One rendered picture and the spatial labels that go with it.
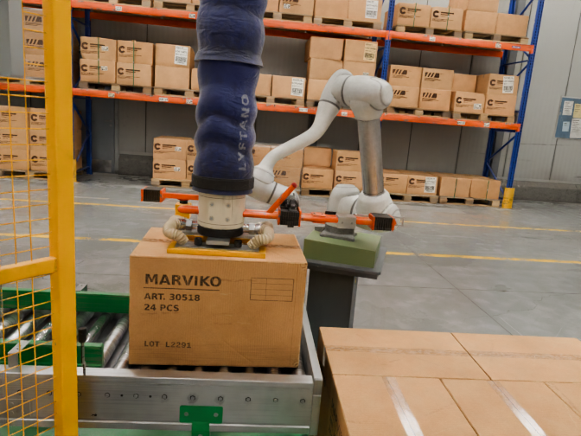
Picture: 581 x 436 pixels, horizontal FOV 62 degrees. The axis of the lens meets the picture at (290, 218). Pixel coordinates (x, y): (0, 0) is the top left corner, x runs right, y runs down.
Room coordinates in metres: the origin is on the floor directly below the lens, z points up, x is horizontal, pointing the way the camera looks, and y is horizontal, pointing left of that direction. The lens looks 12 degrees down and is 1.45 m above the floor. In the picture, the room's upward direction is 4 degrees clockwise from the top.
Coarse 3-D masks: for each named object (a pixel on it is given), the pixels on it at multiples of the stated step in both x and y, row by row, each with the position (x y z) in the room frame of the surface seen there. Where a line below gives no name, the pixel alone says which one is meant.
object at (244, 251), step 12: (240, 240) 1.65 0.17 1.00; (168, 252) 1.59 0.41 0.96; (180, 252) 1.59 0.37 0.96; (192, 252) 1.59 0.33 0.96; (204, 252) 1.60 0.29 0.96; (216, 252) 1.60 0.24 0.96; (228, 252) 1.60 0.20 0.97; (240, 252) 1.61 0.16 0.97; (252, 252) 1.62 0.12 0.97; (264, 252) 1.63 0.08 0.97
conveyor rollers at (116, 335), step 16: (16, 320) 1.85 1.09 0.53; (32, 320) 1.82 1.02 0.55; (80, 320) 1.86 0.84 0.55; (96, 320) 1.88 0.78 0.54; (128, 320) 1.91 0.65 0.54; (0, 336) 1.72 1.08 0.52; (16, 336) 1.69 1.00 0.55; (48, 336) 1.74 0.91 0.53; (96, 336) 1.76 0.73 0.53; (112, 336) 1.74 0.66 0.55; (112, 352) 1.67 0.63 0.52; (128, 352) 1.62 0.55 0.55; (128, 368) 1.55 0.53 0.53; (144, 368) 1.53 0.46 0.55; (176, 368) 1.55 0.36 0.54; (192, 368) 1.58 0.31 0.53; (224, 368) 1.57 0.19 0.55; (272, 368) 1.59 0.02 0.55
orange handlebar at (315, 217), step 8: (184, 208) 1.71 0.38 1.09; (192, 208) 1.71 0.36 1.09; (248, 216) 1.73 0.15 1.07; (256, 216) 1.73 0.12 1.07; (264, 216) 1.73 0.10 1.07; (272, 216) 1.73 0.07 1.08; (304, 216) 1.74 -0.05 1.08; (312, 216) 1.75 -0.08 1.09; (320, 216) 1.75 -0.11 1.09; (328, 216) 1.76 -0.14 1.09; (360, 216) 1.81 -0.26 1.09; (360, 224) 1.76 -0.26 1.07; (368, 224) 1.76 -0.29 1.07
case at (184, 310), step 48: (144, 240) 1.72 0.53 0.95; (192, 240) 1.77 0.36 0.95; (288, 240) 1.88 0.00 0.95; (144, 288) 1.54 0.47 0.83; (192, 288) 1.56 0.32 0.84; (240, 288) 1.58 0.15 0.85; (288, 288) 1.60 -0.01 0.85; (144, 336) 1.54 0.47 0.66; (192, 336) 1.56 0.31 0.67; (240, 336) 1.58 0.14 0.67; (288, 336) 1.60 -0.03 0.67
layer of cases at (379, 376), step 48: (336, 336) 1.91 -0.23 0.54; (384, 336) 1.94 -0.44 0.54; (432, 336) 1.98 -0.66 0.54; (480, 336) 2.02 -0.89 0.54; (528, 336) 2.06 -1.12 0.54; (336, 384) 1.53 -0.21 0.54; (384, 384) 1.55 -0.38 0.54; (432, 384) 1.58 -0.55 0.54; (480, 384) 1.60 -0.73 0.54; (528, 384) 1.63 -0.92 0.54; (576, 384) 1.66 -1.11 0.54; (336, 432) 1.42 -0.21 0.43; (384, 432) 1.28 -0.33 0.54; (432, 432) 1.30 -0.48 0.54; (480, 432) 1.32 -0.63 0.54; (528, 432) 1.34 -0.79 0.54; (576, 432) 1.36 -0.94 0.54
